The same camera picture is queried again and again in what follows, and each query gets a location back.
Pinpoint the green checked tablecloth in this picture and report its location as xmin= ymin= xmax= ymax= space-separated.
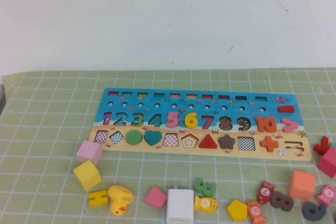
xmin=0 ymin=68 xmax=336 ymax=224

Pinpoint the pink fish number five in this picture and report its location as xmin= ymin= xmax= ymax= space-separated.
xmin=316 ymin=185 xmax=336 ymax=208

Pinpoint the white USB charger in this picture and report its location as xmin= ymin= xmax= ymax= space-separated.
xmin=165 ymin=185 xmax=194 ymax=224

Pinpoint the green number three piece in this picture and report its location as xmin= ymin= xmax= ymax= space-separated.
xmin=194 ymin=178 xmax=216 ymax=198

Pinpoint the red triangle block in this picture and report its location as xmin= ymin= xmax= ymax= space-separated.
xmin=198 ymin=134 xmax=218 ymax=150

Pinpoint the green circle block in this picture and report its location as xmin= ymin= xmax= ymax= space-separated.
xmin=125 ymin=130 xmax=143 ymax=146

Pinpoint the pink greater-than sign piece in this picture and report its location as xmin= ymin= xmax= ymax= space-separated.
xmin=280 ymin=119 xmax=299 ymax=133

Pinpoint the yellow rubber duck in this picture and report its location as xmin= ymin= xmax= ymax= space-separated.
xmin=107 ymin=185 xmax=134 ymax=218

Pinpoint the brown number eight piece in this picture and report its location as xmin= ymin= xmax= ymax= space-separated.
xmin=269 ymin=191 xmax=294 ymax=212

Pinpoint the orange plus sign piece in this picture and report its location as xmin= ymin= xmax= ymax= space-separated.
xmin=259 ymin=136 xmax=279 ymax=153

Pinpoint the grey object at table edge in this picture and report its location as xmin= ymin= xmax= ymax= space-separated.
xmin=0 ymin=83 xmax=6 ymax=109

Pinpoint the pink number five piece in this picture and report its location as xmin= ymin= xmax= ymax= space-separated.
xmin=165 ymin=112 xmax=180 ymax=128

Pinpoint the brown star block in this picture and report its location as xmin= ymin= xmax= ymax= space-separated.
xmin=217 ymin=134 xmax=236 ymax=150

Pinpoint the light pink wooden cube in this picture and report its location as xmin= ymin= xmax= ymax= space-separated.
xmin=75 ymin=140 xmax=103 ymax=166

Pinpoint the yellow number six piece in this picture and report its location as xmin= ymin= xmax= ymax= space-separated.
xmin=184 ymin=112 xmax=198 ymax=129

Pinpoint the orange wooden cube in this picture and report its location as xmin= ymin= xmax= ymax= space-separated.
xmin=288 ymin=170 xmax=316 ymax=201

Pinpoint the yellow equals sign piece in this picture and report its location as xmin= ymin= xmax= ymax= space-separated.
xmin=88 ymin=189 xmax=109 ymax=208

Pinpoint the orange number ten piece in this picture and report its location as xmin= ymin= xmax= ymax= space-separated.
xmin=255 ymin=115 xmax=277 ymax=133

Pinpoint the slate grey number nine piece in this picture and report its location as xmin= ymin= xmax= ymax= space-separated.
xmin=301 ymin=202 xmax=327 ymax=221

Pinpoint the yellow fish number nine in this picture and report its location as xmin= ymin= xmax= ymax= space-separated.
xmin=193 ymin=196 xmax=218 ymax=213

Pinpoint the red less-than sign piece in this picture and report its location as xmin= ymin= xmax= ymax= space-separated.
xmin=312 ymin=135 xmax=330 ymax=156

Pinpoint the yellow wooden cube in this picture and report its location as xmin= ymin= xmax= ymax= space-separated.
xmin=73 ymin=159 xmax=102 ymax=193

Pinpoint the crimson wooden cube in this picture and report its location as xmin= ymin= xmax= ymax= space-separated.
xmin=316 ymin=146 xmax=336 ymax=179

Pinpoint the pink flat square block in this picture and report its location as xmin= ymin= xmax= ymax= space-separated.
xmin=144 ymin=186 xmax=168 ymax=211

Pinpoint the colourful wooden puzzle board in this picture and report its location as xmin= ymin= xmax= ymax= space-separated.
xmin=88 ymin=88 xmax=312 ymax=162

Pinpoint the yellow pentagon block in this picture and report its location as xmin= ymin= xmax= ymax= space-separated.
xmin=226 ymin=199 xmax=248 ymax=222

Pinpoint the teal heart block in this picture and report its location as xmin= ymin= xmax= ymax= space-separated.
xmin=143 ymin=130 xmax=163 ymax=147

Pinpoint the orange fish number ten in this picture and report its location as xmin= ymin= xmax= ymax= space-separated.
xmin=246 ymin=200 xmax=266 ymax=224

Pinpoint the red fish number seven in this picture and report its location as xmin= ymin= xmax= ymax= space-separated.
xmin=256 ymin=180 xmax=275 ymax=205

